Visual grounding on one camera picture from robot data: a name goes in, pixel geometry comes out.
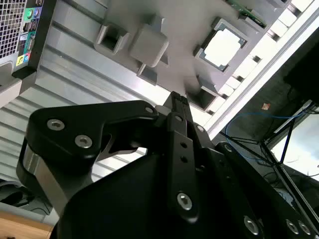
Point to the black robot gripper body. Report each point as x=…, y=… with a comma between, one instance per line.
x=124, y=204

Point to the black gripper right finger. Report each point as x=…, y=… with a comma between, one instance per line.
x=236, y=179

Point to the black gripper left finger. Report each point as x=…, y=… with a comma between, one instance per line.
x=99, y=117

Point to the silver CPU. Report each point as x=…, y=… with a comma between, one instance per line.
x=221, y=47

